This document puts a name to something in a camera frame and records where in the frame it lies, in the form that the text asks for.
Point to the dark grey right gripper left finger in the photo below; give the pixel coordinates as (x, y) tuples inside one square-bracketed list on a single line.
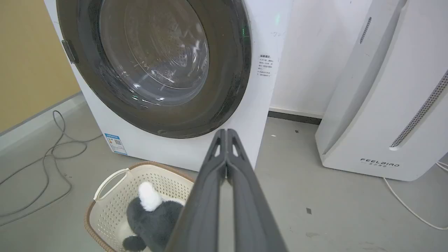
[(203, 210)]

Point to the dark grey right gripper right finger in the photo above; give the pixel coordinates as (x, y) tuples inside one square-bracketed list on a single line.
[(252, 217)]

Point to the round dark glass washer door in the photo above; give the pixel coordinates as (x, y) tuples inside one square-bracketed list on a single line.
[(157, 70)]

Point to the white front-load washing machine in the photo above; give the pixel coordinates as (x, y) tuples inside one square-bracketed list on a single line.
[(266, 70)]

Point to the grey and white plush toy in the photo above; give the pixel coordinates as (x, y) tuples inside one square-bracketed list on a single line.
[(154, 220)]

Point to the cream perforated laundry basket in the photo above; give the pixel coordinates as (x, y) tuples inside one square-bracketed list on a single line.
[(115, 206)]

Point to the white Feelbird air purifier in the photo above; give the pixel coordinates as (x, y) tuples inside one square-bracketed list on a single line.
[(392, 98)]

